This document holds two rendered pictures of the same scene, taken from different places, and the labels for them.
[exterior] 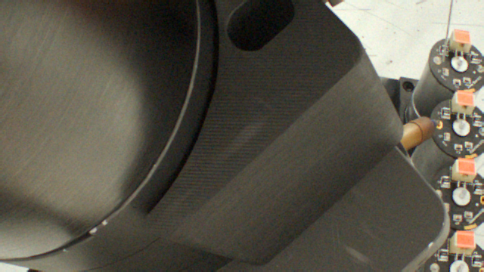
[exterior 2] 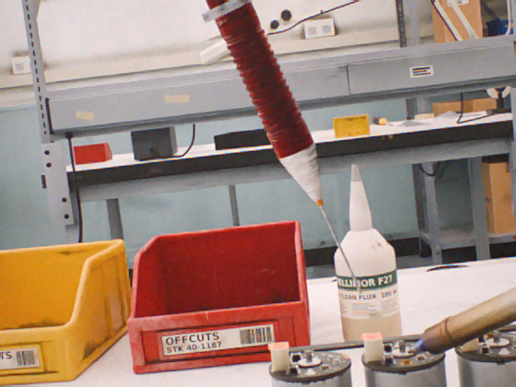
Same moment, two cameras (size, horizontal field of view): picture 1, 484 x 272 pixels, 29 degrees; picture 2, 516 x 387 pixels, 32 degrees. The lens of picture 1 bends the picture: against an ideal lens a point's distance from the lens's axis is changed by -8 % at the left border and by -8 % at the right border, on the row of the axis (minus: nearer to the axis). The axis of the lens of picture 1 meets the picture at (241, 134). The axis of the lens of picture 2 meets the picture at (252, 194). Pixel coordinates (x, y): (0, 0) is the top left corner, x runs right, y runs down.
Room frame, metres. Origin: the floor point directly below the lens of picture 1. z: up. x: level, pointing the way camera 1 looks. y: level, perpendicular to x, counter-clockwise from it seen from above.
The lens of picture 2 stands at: (0.19, 0.19, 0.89)
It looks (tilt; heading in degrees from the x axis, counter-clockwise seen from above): 6 degrees down; 277
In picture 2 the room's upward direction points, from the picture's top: 7 degrees counter-clockwise
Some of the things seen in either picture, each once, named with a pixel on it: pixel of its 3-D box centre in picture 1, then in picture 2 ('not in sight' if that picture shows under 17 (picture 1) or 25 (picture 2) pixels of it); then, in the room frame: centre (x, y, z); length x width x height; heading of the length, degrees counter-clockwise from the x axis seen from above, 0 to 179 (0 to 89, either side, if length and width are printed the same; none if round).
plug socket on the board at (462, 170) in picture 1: (463, 173); (470, 336); (0.17, -0.08, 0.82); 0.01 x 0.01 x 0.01; 4
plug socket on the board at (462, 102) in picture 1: (463, 105); (376, 345); (0.19, -0.08, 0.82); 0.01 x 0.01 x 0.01; 4
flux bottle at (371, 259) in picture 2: not in sight; (364, 252); (0.20, -0.32, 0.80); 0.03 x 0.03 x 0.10
